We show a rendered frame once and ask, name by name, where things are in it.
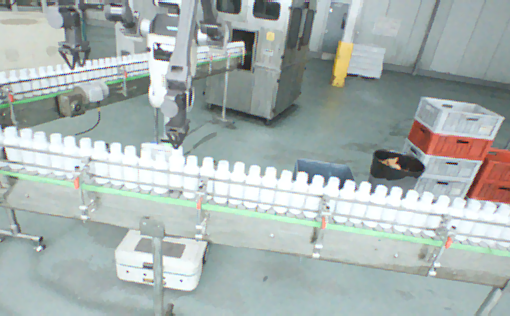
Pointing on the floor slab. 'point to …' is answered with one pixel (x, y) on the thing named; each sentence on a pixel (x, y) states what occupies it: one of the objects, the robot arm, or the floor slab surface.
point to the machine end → (265, 55)
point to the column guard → (341, 64)
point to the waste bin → (392, 177)
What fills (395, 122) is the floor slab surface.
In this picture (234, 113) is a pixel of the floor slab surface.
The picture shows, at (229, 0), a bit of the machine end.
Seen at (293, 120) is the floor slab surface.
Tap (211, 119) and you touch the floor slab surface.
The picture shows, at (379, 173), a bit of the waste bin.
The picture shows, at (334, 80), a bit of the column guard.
